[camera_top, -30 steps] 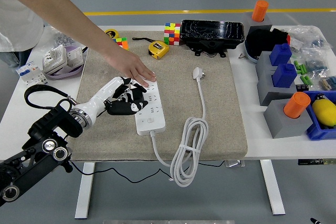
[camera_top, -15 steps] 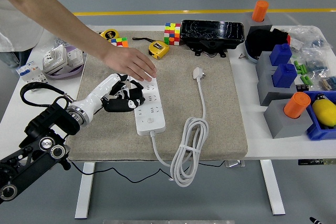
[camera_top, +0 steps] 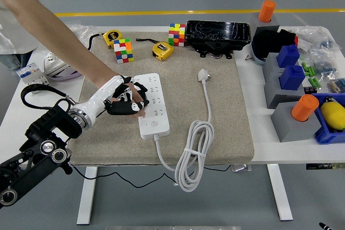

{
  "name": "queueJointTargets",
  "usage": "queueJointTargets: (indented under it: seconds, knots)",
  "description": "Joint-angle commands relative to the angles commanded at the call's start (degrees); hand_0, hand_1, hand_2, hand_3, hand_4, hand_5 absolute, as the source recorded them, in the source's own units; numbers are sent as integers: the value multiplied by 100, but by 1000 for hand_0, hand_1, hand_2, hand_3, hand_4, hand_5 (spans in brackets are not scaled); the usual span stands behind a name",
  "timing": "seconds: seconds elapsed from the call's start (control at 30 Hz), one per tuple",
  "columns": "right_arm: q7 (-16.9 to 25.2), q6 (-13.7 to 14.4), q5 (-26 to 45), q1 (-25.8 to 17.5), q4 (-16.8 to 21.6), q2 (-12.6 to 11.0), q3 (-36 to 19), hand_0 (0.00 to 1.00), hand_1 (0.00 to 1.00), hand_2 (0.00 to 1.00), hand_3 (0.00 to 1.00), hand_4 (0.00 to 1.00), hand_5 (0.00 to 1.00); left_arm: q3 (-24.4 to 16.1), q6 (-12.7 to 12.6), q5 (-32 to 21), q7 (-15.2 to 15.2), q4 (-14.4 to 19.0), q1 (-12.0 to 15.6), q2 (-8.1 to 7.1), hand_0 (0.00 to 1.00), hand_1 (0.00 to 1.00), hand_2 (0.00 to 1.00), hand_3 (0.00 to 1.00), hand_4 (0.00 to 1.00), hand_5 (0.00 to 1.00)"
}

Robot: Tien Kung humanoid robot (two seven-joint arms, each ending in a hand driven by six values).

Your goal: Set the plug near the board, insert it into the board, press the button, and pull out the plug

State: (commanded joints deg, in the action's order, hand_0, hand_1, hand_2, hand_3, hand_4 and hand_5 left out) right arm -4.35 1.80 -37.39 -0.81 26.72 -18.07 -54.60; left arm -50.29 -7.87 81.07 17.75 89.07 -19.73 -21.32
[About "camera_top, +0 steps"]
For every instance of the person's hand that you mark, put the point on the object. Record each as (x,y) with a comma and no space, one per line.
(136,95)

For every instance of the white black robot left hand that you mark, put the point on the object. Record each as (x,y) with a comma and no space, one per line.
(102,92)

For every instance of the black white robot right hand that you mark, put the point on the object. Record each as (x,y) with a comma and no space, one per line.
(324,226)

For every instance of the white power strip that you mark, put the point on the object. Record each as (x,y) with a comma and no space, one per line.
(156,127)

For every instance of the person's forearm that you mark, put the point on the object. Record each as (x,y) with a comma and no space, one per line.
(54,36)

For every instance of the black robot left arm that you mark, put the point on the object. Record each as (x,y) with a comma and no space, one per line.
(45,130)

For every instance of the colourful puzzle cube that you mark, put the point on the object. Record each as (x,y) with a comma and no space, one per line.
(123,52)
(176,34)

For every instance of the yellow tape measure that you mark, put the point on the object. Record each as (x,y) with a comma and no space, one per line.
(113,37)
(161,52)

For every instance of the white table leg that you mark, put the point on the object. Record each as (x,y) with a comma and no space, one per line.
(280,195)
(86,197)

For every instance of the black label strip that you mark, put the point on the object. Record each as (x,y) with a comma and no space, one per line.
(323,166)

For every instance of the clear bag of grey screws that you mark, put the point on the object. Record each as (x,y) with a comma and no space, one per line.
(81,32)

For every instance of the white circuit breaker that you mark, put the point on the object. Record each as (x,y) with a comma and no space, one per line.
(27,71)

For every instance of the blue plastic bin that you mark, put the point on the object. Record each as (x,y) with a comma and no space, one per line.
(326,135)

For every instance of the grey-brown mat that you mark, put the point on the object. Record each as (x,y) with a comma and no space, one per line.
(229,106)

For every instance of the black device with cracked screen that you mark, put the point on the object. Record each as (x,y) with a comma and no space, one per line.
(215,32)

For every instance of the person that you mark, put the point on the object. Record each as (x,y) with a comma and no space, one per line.
(10,38)

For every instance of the yellow toy fruit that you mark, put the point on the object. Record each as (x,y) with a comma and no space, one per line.
(334,114)

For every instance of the small metal hook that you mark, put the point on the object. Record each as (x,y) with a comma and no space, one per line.
(248,57)

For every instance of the orange cylinder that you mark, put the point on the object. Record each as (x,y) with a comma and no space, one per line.
(304,107)
(266,10)

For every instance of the light blue bowl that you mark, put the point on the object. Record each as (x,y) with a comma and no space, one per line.
(256,55)

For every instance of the black cloth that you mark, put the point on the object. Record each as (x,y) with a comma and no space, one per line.
(265,42)

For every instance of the clear bag of brown parts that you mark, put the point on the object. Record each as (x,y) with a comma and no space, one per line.
(337,86)

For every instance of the green peg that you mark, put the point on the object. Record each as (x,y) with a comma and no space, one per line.
(304,67)
(317,83)
(310,71)
(311,82)

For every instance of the blue block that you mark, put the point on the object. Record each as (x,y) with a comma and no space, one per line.
(291,77)
(288,56)

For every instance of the clear bag of dark parts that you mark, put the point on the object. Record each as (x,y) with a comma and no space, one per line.
(324,67)

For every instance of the clear bag with white label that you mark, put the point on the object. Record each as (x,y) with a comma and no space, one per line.
(304,44)

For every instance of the clear bag of blue parts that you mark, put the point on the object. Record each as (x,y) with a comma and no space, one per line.
(326,44)

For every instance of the white wall socket stack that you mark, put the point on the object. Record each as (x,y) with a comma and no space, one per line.
(52,64)

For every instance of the metal bracket under table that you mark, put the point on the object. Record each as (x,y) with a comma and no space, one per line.
(241,168)

